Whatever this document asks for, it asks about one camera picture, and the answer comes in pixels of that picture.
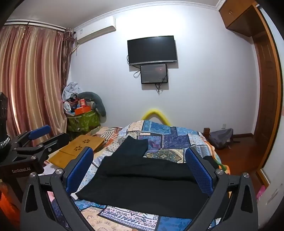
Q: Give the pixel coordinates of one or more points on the wooden bedpost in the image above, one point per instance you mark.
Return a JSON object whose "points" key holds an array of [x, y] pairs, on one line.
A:
{"points": [[206, 132]]}

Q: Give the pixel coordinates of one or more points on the orange cloth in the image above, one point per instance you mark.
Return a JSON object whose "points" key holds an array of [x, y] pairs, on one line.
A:
{"points": [[8, 206]]}

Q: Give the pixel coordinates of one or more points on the white air conditioner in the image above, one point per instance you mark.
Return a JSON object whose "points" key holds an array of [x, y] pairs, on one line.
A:
{"points": [[95, 30]]}

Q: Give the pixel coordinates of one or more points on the black wall television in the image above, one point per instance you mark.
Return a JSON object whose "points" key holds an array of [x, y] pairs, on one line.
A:
{"points": [[152, 50]]}

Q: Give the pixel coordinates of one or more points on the striped orange sheet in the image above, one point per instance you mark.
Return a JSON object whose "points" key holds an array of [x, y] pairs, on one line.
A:
{"points": [[108, 133]]}

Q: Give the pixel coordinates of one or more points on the green patterned storage bag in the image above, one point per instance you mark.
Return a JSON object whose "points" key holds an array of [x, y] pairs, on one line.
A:
{"points": [[83, 122]]}

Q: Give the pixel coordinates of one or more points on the pink item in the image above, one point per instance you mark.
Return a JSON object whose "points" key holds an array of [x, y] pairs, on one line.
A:
{"points": [[260, 192]]}

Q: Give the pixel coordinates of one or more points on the wooden overhead cabinet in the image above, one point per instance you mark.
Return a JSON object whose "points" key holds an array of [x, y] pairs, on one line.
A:
{"points": [[237, 15]]}

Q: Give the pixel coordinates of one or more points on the bamboo lap desk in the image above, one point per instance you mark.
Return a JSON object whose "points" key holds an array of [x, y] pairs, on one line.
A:
{"points": [[75, 147]]}

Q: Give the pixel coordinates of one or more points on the grey backpack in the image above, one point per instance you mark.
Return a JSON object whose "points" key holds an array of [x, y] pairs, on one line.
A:
{"points": [[220, 138]]}

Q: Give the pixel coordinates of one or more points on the grey curved pillow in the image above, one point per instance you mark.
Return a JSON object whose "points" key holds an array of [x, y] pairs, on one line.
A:
{"points": [[98, 101]]}

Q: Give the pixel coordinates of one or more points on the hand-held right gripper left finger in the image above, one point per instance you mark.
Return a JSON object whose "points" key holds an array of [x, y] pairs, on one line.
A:
{"points": [[80, 171]]}

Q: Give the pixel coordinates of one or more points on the yellow foam tube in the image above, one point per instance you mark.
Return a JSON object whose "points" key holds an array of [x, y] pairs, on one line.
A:
{"points": [[153, 111]]}

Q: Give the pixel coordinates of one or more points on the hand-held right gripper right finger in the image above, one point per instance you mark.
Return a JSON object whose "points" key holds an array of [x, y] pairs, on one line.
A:
{"points": [[197, 171]]}

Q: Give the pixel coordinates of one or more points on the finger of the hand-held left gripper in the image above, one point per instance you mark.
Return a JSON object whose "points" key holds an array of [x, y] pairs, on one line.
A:
{"points": [[41, 131], [56, 141]]}

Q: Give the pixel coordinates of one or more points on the curtain rail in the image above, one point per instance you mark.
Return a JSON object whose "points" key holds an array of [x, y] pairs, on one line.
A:
{"points": [[35, 24]]}

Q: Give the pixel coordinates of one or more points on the black pants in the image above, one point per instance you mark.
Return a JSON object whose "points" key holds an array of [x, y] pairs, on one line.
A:
{"points": [[144, 177]]}

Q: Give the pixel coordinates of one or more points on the small red box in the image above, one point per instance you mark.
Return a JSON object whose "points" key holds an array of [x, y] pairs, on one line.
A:
{"points": [[82, 102]]}

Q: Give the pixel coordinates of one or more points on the small black wall monitor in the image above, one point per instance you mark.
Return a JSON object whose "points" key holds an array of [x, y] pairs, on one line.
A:
{"points": [[154, 73]]}

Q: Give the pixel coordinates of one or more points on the pale crumpled cloth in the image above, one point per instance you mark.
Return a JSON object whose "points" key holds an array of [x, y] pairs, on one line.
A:
{"points": [[70, 88]]}

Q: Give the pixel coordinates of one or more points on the pink striped curtain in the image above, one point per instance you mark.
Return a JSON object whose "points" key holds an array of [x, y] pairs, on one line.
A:
{"points": [[33, 77]]}

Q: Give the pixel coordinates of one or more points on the blue patchwork patterned blanket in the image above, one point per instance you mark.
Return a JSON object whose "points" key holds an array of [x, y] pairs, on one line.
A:
{"points": [[164, 137]]}

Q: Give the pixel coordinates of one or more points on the wooden door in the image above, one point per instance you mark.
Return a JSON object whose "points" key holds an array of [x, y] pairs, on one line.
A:
{"points": [[267, 95]]}

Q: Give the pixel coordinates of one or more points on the orange box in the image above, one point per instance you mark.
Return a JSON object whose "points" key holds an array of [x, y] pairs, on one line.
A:
{"points": [[82, 110]]}

